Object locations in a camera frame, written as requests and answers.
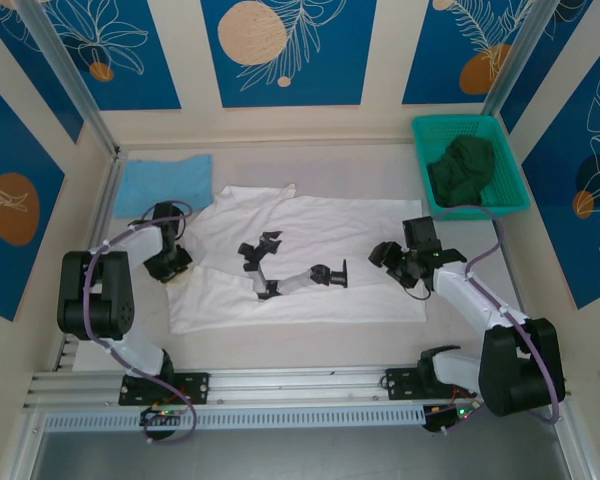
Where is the white t-shirt robot print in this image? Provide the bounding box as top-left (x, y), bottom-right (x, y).
top-left (165, 183), bottom-right (428, 335)

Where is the black base plate left arm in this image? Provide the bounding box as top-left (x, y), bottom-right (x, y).
top-left (118, 371), bottom-right (211, 406)

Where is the black base plate right arm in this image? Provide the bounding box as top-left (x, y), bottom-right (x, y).
top-left (385, 367), bottom-right (479, 401)

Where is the folded light blue t-shirt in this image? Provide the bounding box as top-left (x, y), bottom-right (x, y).
top-left (112, 153), bottom-right (214, 219)

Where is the dark green t-shirt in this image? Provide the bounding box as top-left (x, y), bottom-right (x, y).
top-left (426, 134), bottom-right (496, 207)

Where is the teal plastic basket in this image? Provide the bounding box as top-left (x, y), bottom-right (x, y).
top-left (411, 114), bottom-right (532, 222)

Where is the aluminium side rail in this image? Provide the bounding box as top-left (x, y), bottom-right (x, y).
top-left (494, 219), bottom-right (544, 362)
top-left (53, 158), bottom-right (126, 372)

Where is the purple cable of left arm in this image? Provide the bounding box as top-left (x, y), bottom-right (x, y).
top-left (82, 199), bottom-right (199, 445)

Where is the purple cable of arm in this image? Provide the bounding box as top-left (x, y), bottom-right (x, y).
top-left (82, 199), bottom-right (199, 445)
top-left (432, 203), bottom-right (567, 436)

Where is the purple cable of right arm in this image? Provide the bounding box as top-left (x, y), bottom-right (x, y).
top-left (432, 203), bottom-right (567, 436)

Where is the blue floral wall panel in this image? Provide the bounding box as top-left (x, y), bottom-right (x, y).
top-left (499, 0), bottom-right (594, 135)
top-left (201, 0), bottom-right (379, 109)
top-left (27, 0), bottom-right (182, 112)
top-left (522, 47), bottom-right (600, 310)
top-left (0, 72), bottom-right (66, 322)
top-left (402, 0), bottom-right (536, 106)
top-left (0, 0), bottom-right (85, 145)

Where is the aluminium mounting rail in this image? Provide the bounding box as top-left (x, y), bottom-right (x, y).
top-left (22, 359), bottom-right (574, 409)

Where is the grey slotted cable duct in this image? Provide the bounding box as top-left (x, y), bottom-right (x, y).
top-left (43, 404), bottom-right (427, 432)

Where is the aluminium frame post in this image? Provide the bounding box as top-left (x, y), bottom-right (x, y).
top-left (482, 0), bottom-right (554, 119)
top-left (14, 0), bottom-right (124, 160)

